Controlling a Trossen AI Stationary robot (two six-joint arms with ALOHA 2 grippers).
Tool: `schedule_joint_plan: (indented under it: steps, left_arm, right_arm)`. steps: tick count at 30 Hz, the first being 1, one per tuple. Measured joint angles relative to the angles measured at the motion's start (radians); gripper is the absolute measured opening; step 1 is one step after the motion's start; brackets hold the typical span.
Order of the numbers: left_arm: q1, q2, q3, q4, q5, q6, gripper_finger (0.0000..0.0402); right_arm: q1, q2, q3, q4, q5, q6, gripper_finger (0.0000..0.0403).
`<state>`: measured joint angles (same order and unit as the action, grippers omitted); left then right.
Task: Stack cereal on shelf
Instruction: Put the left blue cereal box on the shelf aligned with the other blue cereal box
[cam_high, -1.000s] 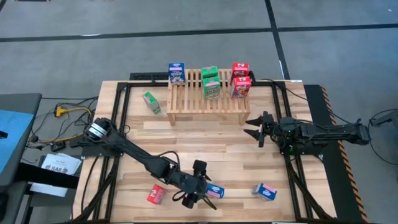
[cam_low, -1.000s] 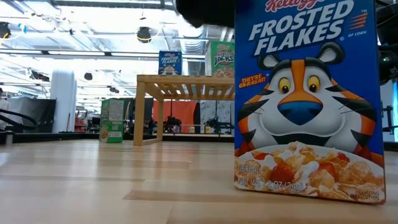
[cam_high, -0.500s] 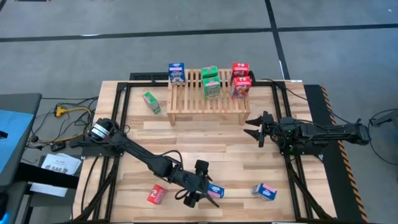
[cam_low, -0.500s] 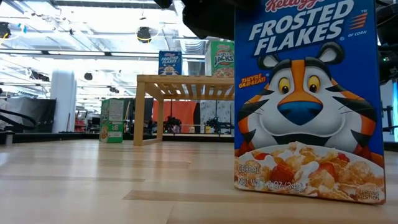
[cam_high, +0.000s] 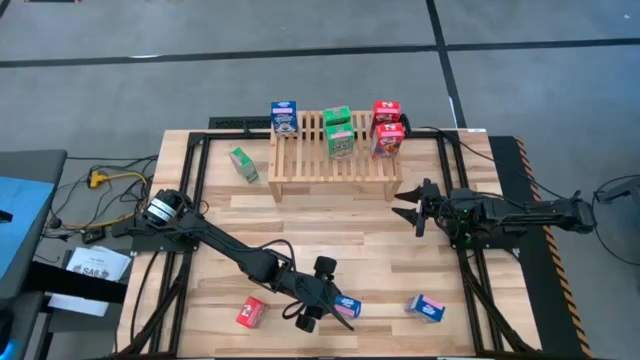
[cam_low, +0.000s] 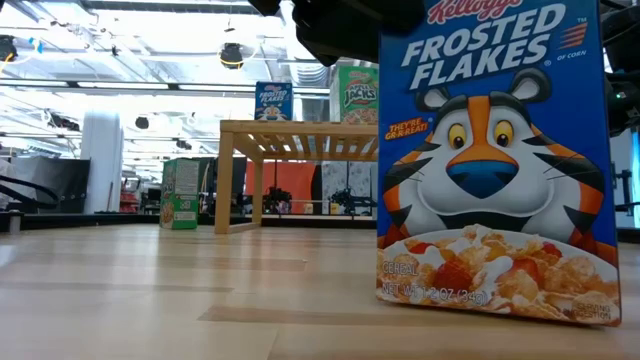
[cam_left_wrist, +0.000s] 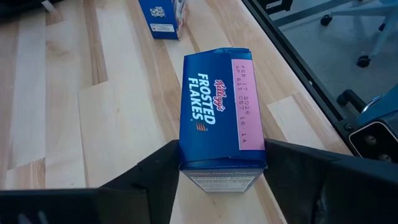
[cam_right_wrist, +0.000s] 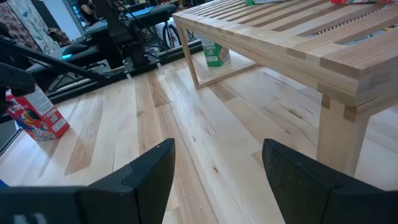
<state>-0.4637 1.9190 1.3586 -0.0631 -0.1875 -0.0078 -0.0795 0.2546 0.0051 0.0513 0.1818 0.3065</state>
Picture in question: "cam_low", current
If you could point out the green Apple Jacks cereal box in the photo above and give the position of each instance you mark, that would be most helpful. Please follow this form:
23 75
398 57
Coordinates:
180 200
360 95

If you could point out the blue Frosted Flakes cereal box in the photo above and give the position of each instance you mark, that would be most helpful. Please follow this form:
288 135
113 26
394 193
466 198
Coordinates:
500 175
273 100

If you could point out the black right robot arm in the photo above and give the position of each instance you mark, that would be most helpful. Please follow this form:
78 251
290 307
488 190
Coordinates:
625 35

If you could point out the black background robot arm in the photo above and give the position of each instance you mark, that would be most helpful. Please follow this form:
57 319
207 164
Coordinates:
350 200

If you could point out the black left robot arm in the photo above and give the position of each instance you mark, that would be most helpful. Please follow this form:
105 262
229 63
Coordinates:
264 6

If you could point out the wooden slatted shelf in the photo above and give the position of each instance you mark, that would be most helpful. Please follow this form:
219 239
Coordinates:
300 129

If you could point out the white round column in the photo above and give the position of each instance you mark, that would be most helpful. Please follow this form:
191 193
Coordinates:
102 160

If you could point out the dark grey partition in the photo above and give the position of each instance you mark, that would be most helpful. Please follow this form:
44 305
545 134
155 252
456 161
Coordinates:
55 185

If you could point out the black ceiling device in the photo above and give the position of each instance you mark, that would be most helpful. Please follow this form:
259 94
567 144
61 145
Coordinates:
7 47

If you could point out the black curved chair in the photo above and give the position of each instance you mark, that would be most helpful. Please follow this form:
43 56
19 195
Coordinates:
30 192

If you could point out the silver ribbed ventilation duct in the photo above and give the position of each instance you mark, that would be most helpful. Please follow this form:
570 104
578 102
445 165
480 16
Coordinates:
312 75

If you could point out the black ceiling camera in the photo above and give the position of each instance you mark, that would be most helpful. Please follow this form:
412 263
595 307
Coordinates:
231 56

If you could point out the orange wall panel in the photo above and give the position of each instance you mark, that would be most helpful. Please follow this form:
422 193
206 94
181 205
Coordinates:
290 180

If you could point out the black aluminium table frame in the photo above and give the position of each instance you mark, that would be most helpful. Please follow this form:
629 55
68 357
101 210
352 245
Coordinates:
75 221

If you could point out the small grey post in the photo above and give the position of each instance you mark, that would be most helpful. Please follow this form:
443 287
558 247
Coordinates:
15 222

